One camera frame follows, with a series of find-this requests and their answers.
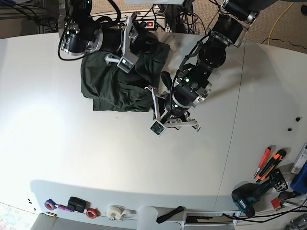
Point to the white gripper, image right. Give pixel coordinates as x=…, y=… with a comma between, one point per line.
x=168, y=113

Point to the white plastic cup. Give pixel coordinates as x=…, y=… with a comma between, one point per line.
x=146, y=218

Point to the orange black utility knife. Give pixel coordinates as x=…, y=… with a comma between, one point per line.
x=272, y=163

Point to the blue box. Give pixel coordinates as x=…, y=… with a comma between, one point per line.
x=299, y=182

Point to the teal black cordless drill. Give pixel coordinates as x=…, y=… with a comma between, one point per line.
x=245, y=196

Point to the red square tag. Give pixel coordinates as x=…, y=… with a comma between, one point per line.
x=276, y=203

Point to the dark green t-shirt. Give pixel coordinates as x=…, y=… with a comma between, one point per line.
x=112, y=89

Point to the red tape roll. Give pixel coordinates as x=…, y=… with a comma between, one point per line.
x=92, y=213

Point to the black robot arm, image right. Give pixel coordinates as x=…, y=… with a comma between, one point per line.
x=190, y=86

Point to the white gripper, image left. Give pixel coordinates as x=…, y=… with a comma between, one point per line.
x=123, y=56

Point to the purple tape roll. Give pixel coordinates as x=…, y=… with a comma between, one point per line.
x=50, y=204

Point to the black action camera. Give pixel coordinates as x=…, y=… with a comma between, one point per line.
x=76, y=204

